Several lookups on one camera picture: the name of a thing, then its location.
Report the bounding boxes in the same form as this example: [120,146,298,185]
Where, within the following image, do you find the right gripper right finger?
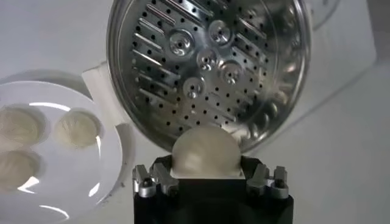
[241,155,289,200]

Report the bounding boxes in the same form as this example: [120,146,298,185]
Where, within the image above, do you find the white steamed baozi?
[0,105,46,147]
[54,109,103,149]
[171,126,243,179]
[0,149,42,191]

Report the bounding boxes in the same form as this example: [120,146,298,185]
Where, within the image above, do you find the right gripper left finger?
[131,155,180,198]

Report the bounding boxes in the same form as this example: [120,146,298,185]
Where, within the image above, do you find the white round plate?
[0,80,124,224]

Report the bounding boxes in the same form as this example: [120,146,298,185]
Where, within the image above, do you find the stainless steel steamer basket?
[105,0,312,153]

